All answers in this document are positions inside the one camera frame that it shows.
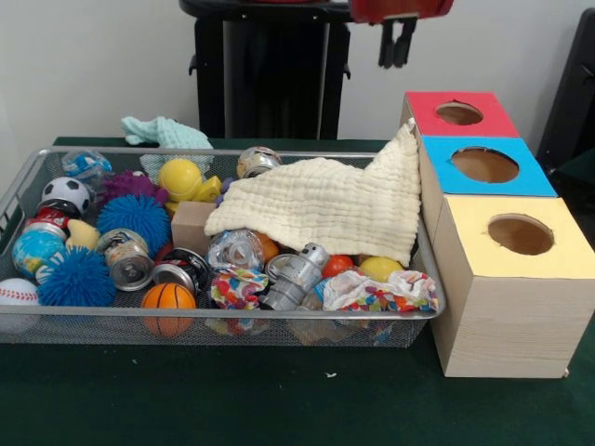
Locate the black chair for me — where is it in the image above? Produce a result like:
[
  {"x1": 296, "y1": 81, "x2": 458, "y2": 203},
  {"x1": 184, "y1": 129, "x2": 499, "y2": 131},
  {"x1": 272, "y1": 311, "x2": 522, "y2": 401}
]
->
[{"x1": 535, "y1": 7, "x2": 595, "y2": 164}]

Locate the globe print ball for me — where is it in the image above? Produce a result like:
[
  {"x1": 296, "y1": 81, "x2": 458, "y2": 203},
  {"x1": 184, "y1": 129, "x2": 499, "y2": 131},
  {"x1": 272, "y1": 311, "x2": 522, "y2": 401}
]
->
[{"x1": 11, "y1": 230, "x2": 68, "y2": 280}]

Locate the small orange basketball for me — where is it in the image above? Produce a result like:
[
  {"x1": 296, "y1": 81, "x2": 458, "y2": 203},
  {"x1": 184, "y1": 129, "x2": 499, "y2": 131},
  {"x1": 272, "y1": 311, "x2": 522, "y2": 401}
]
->
[{"x1": 140, "y1": 282, "x2": 198, "y2": 336}]

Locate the small white baseball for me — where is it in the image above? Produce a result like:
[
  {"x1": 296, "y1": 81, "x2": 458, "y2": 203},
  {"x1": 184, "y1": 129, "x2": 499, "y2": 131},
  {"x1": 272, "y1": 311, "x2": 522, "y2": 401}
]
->
[{"x1": 0, "y1": 277, "x2": 41, "y2": 307}]

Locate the dark green table cloth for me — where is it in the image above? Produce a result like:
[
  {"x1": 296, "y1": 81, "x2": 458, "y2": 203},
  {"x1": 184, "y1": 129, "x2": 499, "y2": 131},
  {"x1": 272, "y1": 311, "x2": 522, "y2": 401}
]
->
[{"x1": 0, "y1": 136, "x2": 595, "y2": 446}]

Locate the yellow tennis ball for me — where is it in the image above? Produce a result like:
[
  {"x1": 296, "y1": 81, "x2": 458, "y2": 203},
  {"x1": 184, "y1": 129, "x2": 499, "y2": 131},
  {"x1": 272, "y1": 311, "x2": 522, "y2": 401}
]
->
[{"x1": 158, "y1": 158, "x2": 204, "y2": 203}]

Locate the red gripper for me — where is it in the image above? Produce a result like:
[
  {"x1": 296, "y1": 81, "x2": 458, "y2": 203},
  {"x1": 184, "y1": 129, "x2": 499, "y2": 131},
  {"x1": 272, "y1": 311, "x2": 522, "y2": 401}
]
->
[{"x1": 349, "y1": 0, "x2": 456, "y2": 70}]

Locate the wooden box with three holes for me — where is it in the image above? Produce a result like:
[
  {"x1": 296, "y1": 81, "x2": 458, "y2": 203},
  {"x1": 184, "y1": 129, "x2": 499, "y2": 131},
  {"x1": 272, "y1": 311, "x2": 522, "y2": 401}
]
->
[{"x1": 399, "y1": 90, "x2": 595, "y2": 379}]

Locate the mint green muslin cloth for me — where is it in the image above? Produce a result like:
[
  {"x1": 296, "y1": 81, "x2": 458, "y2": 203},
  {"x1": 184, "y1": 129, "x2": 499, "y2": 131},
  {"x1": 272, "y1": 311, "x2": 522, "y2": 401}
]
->
[{"x1": 121, "y1": 115, "x2": 215, "y2": 177}]

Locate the small soccer ball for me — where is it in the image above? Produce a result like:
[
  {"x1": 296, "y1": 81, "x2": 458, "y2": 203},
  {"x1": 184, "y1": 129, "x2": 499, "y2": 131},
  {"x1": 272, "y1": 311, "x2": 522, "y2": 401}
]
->
[{"x1": 40, "y1": 177, "x2": 93, "y2": 216}]

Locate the cream muslin cloth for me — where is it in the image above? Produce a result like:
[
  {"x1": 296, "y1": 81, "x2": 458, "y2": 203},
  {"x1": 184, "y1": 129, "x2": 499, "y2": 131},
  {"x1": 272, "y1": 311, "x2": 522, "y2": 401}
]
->
[{"x1": 204, "y1": 115, "x2": 422, "y2": 269}]

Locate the silver mesh bin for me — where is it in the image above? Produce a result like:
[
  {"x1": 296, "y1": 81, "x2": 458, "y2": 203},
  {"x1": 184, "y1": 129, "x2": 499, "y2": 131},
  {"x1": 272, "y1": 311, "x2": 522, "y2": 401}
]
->
[{"x1": 0, "y1": 146, "x2": 447, "y2": 348}]

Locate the blue spiky ball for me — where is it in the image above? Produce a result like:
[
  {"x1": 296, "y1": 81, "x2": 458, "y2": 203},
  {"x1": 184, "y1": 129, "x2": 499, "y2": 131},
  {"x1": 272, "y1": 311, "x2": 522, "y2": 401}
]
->
[
  {"x1": 96, "y1": 193, "x2": 172, "y2": 259},
  {"x1": 35, "y1": 245, "x2": 117, "y2": 308}
]

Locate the silver plastic toy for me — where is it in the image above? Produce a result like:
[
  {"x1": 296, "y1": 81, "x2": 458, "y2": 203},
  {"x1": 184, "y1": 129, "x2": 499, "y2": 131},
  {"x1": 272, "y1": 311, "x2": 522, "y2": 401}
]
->
[{"x1": 258, "y1": 242, "x2": 331, "y2": 311}]

